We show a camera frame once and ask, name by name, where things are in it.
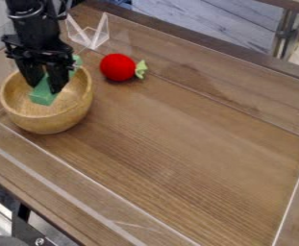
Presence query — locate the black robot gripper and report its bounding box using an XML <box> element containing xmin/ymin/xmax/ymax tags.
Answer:
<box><xmin>2</xmin><ymin>12</ymin><xmax>75</xmax><ymax>94</ymax></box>

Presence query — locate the green rectangular block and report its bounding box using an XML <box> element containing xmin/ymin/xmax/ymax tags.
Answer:
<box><xmin>28</xmin><ymin>55</ymin><xmax>83</xmax><ymax>106</ymax></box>

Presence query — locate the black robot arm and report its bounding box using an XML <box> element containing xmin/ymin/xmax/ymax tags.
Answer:
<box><xmin>2</xmin><ymin>0</ymin><xmax>75</xmax><ymax>94</ymax></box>

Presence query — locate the brown wooden bowl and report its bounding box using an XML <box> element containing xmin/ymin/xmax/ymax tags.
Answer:
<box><xmin>0</xmin><ymin>66</ymin><xmax>94</xmax><ymax>135</ymax></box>

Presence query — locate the red plush strawberry toy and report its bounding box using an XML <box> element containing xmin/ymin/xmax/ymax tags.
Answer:
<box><xmin>99</xmin><ymin>53</ymin><xmax>149</xmax><ymax>82</ymax></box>

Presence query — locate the black table leg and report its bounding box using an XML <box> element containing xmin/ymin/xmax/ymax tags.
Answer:
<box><xmin>12</xmin><ymin>203</ymin><xmax>58</xmax><ymax>246</ymax></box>

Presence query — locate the clear acrylic corner bracket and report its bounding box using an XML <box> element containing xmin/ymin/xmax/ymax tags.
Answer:
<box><xmin>66</xmin><ymin>13</ymin><xmax>110</xmax><ymax>50</ymax></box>

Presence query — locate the metal chair frame background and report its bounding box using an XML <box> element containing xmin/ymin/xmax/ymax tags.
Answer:
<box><xmin>273</xmin><ymin>10</ymin><xmax>299</xmax><ymax>61</ymax></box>

